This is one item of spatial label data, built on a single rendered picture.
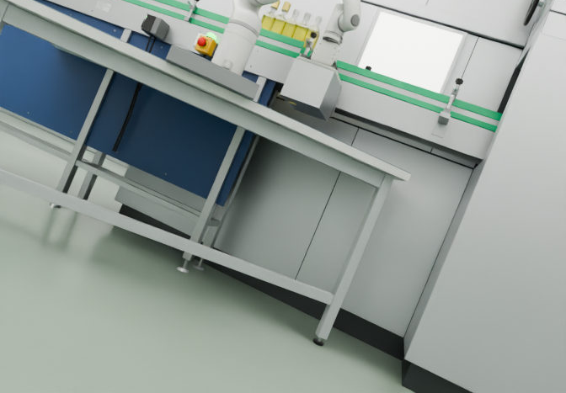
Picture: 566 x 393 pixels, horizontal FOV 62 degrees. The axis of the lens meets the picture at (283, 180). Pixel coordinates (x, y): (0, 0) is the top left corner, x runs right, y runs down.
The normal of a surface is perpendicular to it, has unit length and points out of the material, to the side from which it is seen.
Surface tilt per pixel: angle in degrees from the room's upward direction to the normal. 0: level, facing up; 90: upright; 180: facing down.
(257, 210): 90
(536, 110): 90
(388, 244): 90
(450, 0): 90
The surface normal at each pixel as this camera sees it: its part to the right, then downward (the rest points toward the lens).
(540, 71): -0.24, -0.11
